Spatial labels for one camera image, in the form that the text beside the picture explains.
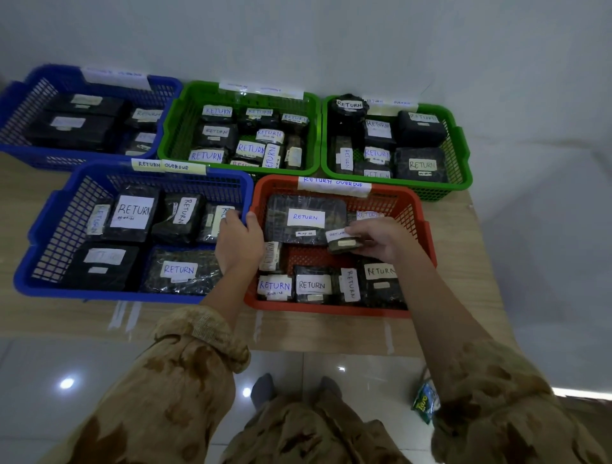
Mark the white paper basket label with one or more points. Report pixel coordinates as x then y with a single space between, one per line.
394 106
334 186
117 78
167 166

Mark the person's right forearm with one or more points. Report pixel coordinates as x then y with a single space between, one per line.
459 349

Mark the blue plastic basket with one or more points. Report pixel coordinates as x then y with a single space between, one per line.
57 229
33 98

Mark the person's right thumb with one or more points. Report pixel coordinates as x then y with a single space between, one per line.
369 248

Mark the person's left forearm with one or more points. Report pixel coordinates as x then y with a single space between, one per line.
191 363

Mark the small packet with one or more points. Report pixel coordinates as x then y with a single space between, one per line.
342 244

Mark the person's left thumb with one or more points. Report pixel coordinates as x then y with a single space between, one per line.
256 232

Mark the grey shoe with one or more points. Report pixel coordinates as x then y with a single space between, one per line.
263 389
331 386

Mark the person's left hand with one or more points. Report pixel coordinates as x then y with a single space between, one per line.
239 248

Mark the white tape strip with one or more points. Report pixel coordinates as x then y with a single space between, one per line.
258 326
388 337

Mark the green plastic basket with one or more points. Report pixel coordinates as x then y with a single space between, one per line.
456 143
184 122

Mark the large black wrapped parcel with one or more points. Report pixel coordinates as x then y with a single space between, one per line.
71 131
88 104

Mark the person's right hand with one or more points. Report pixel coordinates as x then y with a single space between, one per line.
394 239

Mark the red plastic basket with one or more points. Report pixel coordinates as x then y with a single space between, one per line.
420 224

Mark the green snack packet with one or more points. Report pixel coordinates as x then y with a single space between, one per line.
424 402

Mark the small black wrapped parcel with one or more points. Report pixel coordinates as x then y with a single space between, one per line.
146 118
141 142

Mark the camouflage trousers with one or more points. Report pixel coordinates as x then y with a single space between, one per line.
311 432

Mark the pile of black labelled parcels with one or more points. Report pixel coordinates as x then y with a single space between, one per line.
220 138
306 220
181 275
420 165

